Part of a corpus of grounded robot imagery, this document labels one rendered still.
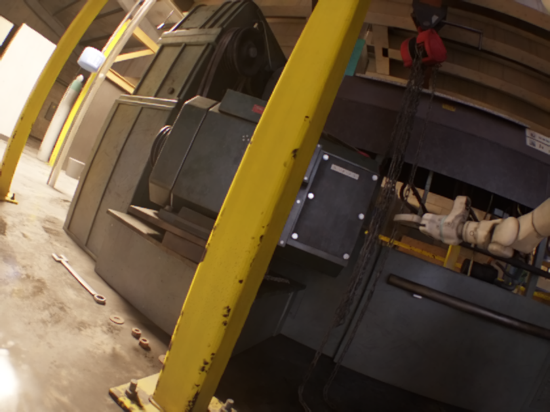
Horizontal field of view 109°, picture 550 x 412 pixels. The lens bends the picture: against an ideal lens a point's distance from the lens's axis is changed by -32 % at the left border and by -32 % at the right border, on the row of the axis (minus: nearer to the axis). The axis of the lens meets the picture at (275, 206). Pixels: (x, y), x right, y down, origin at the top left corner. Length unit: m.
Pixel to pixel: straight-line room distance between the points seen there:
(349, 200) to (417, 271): 0.57
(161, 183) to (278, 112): 0.57
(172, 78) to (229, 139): 0.74
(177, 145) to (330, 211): 0.56
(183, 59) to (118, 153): 0.61
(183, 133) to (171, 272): 0.48
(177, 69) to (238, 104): 0.70
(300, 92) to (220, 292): 0.40
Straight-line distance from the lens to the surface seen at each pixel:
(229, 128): 0.99
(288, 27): 2.44
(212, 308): 0.54
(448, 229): 0.81
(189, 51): 1.69
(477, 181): 1.56
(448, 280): 1.39
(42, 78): 1.97
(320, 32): 0.67
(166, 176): 1.01
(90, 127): 5.57
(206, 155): 0.98
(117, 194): 1.44
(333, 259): 0.92
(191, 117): 1.04
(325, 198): 0.92
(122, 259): 1.20
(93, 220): 1.55
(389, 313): 1.37
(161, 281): 1.04
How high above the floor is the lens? 0.47
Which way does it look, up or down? 5 degrees up
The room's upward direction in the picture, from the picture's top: 22 degrees clockwise
